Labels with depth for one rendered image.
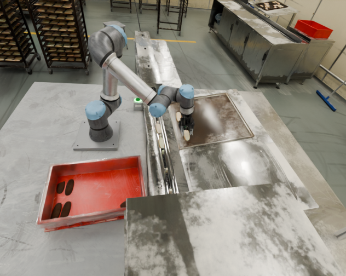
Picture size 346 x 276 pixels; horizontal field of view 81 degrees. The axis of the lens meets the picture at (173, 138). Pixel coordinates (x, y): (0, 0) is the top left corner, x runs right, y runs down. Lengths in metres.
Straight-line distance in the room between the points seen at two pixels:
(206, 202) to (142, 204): 0.18
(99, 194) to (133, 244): 0.66
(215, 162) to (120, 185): 0.56
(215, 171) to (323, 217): 0.65
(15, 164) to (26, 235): 0.44
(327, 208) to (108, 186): 1.26
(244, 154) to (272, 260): 0.78
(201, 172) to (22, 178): 0.98
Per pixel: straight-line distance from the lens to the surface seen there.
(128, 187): 1.18
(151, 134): 1.39
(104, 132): 1.36
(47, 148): 1.47
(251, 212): 0.66
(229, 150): 1.30
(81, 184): 1.24
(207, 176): 1.18
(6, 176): 1.43
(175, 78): 2.14
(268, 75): 4.08
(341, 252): 1.44
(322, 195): 1.58
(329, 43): 4.68
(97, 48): 1.03
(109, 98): 1.32
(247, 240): 0.62
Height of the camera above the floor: 1.84
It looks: 45 degrees down
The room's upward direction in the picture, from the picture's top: 9 degrees clockwise
